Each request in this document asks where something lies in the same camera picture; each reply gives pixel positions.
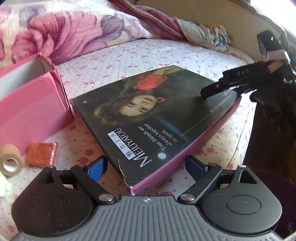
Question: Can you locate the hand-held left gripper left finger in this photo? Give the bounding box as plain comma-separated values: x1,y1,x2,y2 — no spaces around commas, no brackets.
30,156,116,205

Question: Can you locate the floral pink blanket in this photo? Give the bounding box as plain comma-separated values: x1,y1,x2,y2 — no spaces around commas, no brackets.
0,0,193,68

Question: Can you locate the orange packet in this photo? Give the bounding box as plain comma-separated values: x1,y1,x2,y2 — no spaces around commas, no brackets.
25,142,59,167

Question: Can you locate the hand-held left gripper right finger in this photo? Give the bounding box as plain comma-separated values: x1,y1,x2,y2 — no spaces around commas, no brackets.
177,155,260,205

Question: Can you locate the pink cardboard box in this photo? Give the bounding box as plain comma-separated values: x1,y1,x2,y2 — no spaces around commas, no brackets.
0,52,75,154

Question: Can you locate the pink box lid with portrait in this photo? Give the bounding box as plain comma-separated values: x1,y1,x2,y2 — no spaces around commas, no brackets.
70,65,242,197

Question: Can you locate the cream bed headboard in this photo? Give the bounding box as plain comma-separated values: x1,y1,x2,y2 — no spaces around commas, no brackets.
185,0,269,62

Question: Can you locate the cherry print bed sheet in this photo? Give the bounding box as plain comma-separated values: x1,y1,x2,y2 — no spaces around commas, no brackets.
0,38,258,241

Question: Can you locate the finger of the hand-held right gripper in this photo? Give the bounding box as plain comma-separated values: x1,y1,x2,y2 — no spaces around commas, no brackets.
200,79,242,100

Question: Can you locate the patterned white cloth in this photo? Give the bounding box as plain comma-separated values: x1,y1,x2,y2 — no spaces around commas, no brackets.
179,17,232,53

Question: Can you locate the beige tape roll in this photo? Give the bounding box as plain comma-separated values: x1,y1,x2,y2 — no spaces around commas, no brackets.
0,144,24,178

